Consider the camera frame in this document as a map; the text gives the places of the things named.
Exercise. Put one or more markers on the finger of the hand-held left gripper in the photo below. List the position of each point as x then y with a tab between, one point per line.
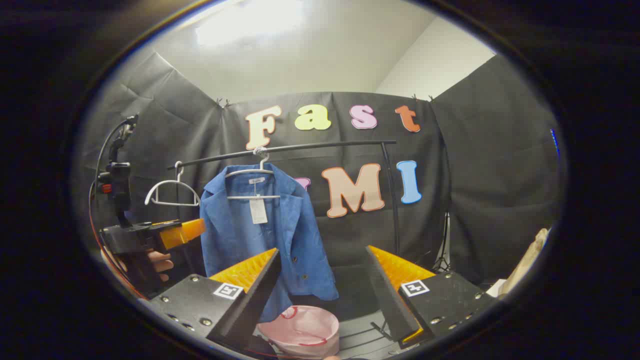
182	232

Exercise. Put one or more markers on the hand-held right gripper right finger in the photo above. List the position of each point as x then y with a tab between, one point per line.
387	295

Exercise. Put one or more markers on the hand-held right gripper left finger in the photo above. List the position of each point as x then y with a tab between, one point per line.
260	295

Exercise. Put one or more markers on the pink laundry hamper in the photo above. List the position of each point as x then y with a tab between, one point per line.
300	332

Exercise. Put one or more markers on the small white clothes hanger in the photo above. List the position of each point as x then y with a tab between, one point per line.
172	183

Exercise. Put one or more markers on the large white clothes hanger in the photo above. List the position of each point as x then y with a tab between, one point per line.
250	171

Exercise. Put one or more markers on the black clothes rack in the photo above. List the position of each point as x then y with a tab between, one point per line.
325	146

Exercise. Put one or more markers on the beige object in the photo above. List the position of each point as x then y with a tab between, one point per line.
525	260

